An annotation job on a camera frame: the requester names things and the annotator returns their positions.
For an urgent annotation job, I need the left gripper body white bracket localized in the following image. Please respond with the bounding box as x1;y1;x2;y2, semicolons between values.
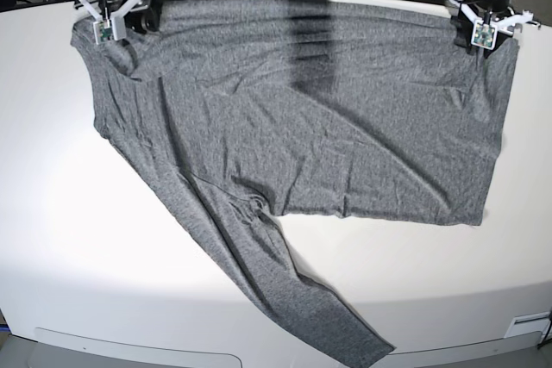
446;0;540;38

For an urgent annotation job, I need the grey long-sleeve T-shirt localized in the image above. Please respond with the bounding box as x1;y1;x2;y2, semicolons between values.
71;0;519;367

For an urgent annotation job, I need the white label plate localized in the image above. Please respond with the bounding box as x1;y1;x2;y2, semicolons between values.
505;312;550;338

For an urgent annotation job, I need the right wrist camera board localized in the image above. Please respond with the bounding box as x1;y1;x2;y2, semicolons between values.
93;21;114;45

